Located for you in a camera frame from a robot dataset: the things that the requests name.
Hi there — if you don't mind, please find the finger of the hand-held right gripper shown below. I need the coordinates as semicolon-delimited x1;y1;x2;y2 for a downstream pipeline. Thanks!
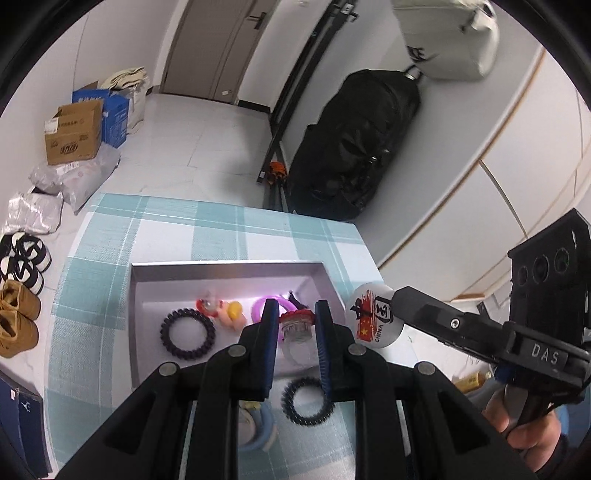
392;286;509;365

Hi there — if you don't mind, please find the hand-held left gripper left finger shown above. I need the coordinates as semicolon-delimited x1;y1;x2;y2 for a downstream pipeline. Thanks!
55;299;280;480

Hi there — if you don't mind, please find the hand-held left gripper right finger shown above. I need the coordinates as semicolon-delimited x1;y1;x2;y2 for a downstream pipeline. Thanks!
315;300;532;480

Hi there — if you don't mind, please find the red clear gem ring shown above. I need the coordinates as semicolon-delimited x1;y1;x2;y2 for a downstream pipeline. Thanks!
278;310;320;365

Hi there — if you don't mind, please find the purple bracelet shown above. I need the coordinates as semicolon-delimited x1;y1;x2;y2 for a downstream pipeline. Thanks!
252;295;300;324

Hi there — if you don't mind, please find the yellow duck charm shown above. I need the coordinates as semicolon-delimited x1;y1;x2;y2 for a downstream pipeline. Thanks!
217;301;245;330

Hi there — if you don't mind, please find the white round badge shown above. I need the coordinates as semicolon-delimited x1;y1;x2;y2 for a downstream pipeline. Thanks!
344;281;406;347

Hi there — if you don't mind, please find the red clear hair clip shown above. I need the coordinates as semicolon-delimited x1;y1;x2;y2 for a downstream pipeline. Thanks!
195;292;222;318

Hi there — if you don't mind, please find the black spiral hair tie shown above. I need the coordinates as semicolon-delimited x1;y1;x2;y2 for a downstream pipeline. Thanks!
281;377;334;426
160;308;217;360

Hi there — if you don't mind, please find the silver cardboard box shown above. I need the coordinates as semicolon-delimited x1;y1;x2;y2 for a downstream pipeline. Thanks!
129;260;358;388

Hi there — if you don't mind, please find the person's right hand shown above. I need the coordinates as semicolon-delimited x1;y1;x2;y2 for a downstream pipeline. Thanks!
482;388;564;459

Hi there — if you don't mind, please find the yellow packet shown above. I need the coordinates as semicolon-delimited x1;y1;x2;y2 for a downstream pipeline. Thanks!
455;374;490;393

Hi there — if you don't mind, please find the teal plaid tablecloth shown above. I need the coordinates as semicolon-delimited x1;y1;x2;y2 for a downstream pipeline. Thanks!
44;193;416;480

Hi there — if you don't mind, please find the white wardrobe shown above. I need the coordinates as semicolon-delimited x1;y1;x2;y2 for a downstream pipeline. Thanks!
376;46;591;305

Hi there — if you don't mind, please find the black backpack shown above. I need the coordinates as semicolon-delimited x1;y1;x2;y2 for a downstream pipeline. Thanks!
285;69;422;221

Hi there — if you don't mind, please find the dark blue shoe box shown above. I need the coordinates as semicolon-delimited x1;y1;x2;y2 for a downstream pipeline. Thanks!
0;369;24;462
11;388;54;478

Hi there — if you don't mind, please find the grey parcel bag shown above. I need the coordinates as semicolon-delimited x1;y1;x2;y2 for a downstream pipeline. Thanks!
28;143;122;212

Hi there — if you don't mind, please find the silver parcel bag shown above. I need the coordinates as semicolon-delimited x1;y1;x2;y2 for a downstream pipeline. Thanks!
2;191;64;235

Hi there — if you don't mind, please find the white plastic bag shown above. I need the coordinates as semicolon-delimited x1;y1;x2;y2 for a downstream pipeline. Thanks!
128;76;152;134

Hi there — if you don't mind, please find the blue cardboard box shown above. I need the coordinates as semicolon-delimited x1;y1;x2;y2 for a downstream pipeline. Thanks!
71;82;130;148

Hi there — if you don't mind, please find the white canvas bag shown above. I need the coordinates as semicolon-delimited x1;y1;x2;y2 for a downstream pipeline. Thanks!
392;0;501;81

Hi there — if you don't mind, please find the brown cardboard box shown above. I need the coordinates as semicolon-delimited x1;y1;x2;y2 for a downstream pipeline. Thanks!
45;99;105;166

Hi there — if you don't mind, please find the black metal rack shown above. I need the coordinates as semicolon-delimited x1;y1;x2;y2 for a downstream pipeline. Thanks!
254;0;361;213

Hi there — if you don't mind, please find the beige cloth pile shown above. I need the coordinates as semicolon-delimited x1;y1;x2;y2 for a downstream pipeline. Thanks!
100;66;148;90

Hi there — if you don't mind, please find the grey door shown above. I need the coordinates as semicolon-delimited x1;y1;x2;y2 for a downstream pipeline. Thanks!
159;0;273;104

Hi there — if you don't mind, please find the blue ring bracelet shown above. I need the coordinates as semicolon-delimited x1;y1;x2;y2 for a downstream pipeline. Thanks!
238;399;278;455

